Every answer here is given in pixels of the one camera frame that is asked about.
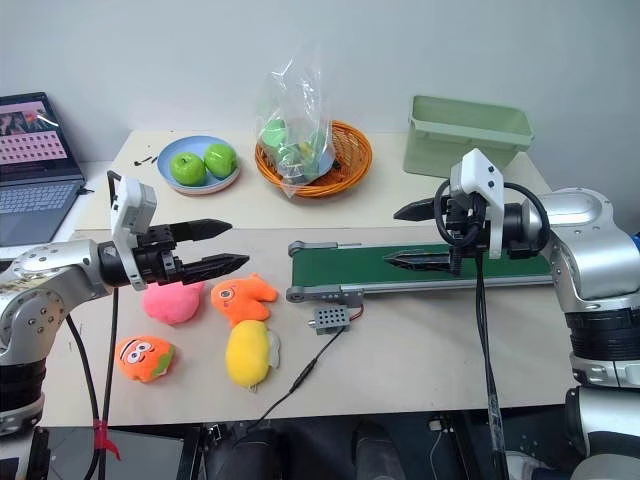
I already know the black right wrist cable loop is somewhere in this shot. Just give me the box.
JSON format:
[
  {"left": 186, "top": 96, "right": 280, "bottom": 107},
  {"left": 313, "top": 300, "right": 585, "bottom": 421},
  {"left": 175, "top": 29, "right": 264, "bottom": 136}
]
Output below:
[{"left": 502, "top": 181, "right": 551, "bottom": 242}]

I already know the long black right arm cable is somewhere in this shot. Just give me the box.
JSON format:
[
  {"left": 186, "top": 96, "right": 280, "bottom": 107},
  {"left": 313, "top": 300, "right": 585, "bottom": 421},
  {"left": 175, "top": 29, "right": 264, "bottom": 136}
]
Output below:
[{"left": 432, "top": 178, "right": 512, "bottom": 480}]

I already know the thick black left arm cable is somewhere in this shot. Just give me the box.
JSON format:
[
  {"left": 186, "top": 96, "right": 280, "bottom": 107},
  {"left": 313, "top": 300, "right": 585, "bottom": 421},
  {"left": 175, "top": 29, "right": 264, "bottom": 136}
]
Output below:
[{"left": 62, "top": 312, "right": 101, "bottom": 480}]

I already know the green conveyor belt grey frame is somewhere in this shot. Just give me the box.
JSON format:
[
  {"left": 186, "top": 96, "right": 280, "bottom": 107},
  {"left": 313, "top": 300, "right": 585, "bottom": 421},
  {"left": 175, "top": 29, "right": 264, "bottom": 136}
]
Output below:
[{"left": 285, "top": 239, "right": 554, "bottom": 304}]

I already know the yellow plush toy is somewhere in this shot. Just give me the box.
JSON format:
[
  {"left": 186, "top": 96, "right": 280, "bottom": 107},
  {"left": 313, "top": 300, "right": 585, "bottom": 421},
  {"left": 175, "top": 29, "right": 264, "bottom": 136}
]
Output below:
[{"left": 224, "top": 320, "right": 283, "bottom": 394}]

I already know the pink plush toy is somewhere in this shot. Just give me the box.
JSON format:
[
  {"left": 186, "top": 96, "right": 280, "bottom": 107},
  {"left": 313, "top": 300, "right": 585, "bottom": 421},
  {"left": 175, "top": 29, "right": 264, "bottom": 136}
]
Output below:
[{"left": 140, "top": 280, "right": 207, "bottom": 327}]

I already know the dark rounded shape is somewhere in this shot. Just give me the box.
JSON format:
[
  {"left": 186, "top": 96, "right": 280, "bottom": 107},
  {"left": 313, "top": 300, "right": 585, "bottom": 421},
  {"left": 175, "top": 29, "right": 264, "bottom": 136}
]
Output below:
[
  {"left": 203, "top": 423, "right": 287, "bottom": 480},
  {"left": 351, "top": 419, "right": 407, "bottom": 480}
]

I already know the white shoe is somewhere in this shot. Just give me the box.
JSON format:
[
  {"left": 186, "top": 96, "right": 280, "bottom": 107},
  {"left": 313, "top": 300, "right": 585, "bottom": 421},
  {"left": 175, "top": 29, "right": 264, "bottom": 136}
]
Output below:
[{"left": 503, "top": 448, "right": 554, "bottom": 480}]

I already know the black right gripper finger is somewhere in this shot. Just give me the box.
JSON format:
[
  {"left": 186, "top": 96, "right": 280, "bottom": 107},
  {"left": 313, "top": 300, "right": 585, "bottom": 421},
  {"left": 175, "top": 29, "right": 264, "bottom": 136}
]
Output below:
[
  {"left": 392, "top": 195, "right": 452, "bottom": 224},
  {"left": 381, "top": 250, "right": 462, "bottom": 276}
]

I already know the green apple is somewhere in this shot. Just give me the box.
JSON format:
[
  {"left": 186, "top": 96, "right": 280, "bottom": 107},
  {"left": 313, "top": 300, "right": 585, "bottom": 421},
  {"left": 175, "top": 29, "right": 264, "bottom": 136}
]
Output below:
[
  {"left": 169, "top": 151, "right": 208, "bottom": 187},
  {"left": 203, "top": 143, "right": 239, "bottom": 179}
]

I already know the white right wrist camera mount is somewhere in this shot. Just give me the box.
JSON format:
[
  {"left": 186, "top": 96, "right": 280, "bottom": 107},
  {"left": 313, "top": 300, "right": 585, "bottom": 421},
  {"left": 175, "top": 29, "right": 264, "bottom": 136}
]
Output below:
[{"left": 449, "top": 147, "right": 507, "bottom": 261}]

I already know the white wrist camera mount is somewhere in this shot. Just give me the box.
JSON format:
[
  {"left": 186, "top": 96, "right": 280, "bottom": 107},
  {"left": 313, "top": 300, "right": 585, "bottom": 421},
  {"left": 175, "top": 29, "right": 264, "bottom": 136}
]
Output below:
[
  {"left": 106, "top": 169, "right": 159, "bottom": 292},
  {"left": 449, "top": 147, "right": 507, "bottom": 261}
]

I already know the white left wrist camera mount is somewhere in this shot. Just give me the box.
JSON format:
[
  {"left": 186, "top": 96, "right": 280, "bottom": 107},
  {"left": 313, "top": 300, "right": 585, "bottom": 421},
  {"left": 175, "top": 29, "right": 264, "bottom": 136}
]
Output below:
[{"left": 106, "top": 169, "right": 159, "bottom": 292}]

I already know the dark glossy panel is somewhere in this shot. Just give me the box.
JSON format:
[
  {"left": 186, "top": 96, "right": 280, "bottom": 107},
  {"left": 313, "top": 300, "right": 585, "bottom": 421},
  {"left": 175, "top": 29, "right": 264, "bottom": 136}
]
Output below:
[{"left": 45, "top": 426, "right": 187, "bottom": 480}]

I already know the thin black power cable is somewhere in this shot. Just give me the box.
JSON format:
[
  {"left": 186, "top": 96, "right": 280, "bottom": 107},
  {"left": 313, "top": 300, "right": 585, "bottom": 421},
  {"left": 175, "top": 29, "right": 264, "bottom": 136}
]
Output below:
[{"left": 248, "top": 327, "right": 343, "bottom": 430}]

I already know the grey perforated control box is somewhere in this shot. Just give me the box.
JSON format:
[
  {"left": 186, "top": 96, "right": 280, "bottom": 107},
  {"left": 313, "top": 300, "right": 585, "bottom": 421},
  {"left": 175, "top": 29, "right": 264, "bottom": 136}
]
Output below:
[{"left": 307, "top": 306, "right": 350, "bottom": 337}]

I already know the pale green plastic bin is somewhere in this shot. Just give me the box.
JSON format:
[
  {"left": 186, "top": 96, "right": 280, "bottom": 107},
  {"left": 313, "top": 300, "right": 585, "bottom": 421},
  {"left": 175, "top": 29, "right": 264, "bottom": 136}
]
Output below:
[{"left": 403, "top": 94, "right": 536, "bottom": 179}]

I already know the red tape strip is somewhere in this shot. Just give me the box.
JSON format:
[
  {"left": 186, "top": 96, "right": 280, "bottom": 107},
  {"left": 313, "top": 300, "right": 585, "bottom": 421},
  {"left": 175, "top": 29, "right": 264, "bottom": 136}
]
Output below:
[{"left": 91, "top": 418, "right": 122, "bottom": 462}]

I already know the orange woven basket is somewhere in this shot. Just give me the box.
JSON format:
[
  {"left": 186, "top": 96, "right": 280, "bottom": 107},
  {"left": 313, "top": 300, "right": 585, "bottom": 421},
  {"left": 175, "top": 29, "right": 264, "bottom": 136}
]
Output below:
[{"left": 254, "top": 119, "right": 374, "bottom": 199}]

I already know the orange plush toy with eyes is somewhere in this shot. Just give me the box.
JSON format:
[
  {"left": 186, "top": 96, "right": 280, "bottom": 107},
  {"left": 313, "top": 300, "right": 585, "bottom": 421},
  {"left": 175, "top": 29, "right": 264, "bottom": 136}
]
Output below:
[{"left": 114, "top": 335, "right": 177, "bottom": 384}]

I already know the light blue plate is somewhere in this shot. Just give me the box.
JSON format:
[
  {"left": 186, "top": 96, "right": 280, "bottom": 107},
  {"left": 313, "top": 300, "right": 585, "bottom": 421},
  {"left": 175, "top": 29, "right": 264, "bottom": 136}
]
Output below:
[{"left": 156, "top": 135, "right": 243, "bottom": 196}]

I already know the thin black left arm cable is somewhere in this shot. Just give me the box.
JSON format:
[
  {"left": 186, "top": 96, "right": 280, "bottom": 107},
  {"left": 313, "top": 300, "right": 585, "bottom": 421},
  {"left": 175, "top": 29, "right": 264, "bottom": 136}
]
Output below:
[{"left": 97, "top": 170, "right": 123, "bottom": 480}]

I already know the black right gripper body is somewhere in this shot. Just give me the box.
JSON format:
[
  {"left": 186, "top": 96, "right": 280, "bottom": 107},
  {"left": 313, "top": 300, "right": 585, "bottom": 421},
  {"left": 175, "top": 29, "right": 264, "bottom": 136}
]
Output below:
[{"left": 441, "top": 194, "right": 490, "bottom": 252}]

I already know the clear plastic bag of toys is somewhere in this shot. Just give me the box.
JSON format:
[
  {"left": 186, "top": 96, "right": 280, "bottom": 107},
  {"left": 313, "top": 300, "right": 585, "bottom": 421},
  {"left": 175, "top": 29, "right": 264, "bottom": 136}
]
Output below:
[{"left": 255, "top": 41, "right": 335, "bottom": 199}]

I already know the orange fish plush toy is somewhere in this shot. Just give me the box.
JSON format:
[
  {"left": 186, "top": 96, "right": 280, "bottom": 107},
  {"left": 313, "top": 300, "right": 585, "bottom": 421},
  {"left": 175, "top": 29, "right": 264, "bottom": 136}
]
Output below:
[{"left": 209, "top": 272, "right": 280, "bottom": 329}]

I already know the grey laptop with pink screen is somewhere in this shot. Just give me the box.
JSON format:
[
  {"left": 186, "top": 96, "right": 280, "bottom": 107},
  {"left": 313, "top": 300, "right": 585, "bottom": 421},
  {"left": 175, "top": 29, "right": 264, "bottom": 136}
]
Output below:
[{"left": 0, "top": 91, "right": 87, "bottom": 249}]

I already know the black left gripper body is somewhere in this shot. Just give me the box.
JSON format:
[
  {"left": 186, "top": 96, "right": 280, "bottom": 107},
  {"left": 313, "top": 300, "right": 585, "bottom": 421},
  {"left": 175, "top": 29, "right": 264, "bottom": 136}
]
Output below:
[{"left": 130, "top": 224, "right": 189, "bottom": 291}]

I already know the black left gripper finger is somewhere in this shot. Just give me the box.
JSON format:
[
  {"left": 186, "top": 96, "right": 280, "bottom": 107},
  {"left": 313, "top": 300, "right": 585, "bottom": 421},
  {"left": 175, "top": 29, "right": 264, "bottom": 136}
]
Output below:
[
  {"left": 171, "top": 217, "right": 234, "bottom": 246},
  {"left": 180, "top": 253, "right": 251, "bottom": 286}
]

